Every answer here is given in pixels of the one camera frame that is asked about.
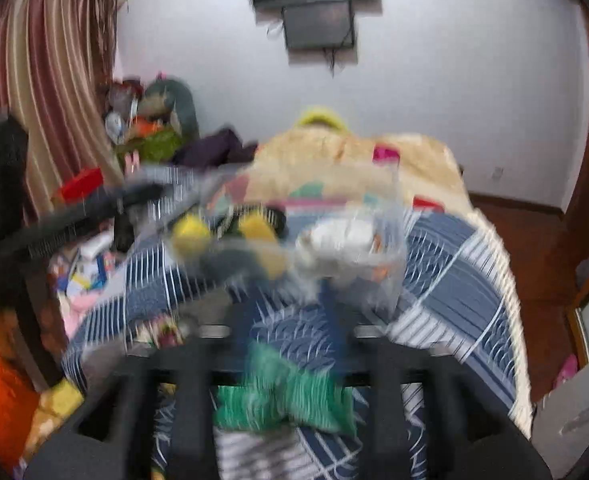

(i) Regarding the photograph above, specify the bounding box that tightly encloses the red box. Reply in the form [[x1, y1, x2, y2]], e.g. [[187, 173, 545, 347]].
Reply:
[[56, 167, 106, 203]]

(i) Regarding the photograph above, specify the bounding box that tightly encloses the yellow cloth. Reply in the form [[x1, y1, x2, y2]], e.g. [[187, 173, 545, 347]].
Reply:
[[22, 377, 86, 456]]

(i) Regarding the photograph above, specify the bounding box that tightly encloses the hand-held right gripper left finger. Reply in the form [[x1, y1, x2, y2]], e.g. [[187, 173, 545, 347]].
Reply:
[[105, 304, 249, 443]]

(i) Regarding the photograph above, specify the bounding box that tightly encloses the striped red and beige curtain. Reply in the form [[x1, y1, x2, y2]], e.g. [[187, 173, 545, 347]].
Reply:
[[0, 0, 128, 221]]

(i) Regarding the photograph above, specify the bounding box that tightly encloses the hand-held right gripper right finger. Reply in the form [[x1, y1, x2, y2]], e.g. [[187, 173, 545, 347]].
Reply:
[[333, 324, 463, 441]]

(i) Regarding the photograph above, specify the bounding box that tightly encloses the heap of papers and packets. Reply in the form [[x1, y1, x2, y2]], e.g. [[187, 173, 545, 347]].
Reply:
[[48, 230, 128, 313]]

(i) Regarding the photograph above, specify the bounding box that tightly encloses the clear plastic storage box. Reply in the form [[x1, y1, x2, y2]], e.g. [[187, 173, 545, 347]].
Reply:
[[209, 164, 411, 312]]

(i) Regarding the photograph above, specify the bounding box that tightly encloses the pile of plush toys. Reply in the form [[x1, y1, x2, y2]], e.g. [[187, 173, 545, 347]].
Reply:
[[103, 74, 201, 165]]

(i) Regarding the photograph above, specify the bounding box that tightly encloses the green knitted cloth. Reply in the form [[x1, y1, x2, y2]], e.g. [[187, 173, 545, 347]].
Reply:
[[213, 342, 359, 435]]

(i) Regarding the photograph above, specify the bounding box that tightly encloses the pink small item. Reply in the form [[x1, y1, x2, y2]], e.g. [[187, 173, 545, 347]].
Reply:
[[372, 144, 401, 165]]

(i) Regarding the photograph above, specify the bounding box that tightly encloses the dark purple cloth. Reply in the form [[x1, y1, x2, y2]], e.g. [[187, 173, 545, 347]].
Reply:
[[173, 127, 260, 167]]

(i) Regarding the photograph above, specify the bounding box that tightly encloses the white soft toy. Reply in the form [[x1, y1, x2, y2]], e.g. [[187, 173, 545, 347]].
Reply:
[[294, 219, 378, 273]]

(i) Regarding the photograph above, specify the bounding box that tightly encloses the beige fleece blanket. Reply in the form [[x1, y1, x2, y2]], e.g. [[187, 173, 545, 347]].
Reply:
[[247, 129, 534, 436]]

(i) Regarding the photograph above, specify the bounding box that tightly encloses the yellow plastic handle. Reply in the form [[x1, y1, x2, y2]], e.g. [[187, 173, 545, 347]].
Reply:
[[294, 105, 351, 133]]

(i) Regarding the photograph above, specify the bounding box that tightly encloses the pink cloth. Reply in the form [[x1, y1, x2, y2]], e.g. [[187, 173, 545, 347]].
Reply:
[[553, 354, 581, 388]]

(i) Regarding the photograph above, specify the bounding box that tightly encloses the blue patterned blanket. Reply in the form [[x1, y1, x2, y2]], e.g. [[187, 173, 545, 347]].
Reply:
[[60, 204, 520, 480]]

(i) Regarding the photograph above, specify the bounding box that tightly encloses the black box under television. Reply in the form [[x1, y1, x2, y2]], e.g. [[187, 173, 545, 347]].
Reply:
[[281, 1, 359, 52]]

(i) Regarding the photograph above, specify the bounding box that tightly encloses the yellow and black plush toy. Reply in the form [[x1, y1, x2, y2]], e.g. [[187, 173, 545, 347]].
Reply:
[[168, 204, 291, 282]]

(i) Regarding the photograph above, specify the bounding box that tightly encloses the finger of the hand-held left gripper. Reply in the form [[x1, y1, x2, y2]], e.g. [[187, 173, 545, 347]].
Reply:
[[0, 181, 166, 267]]

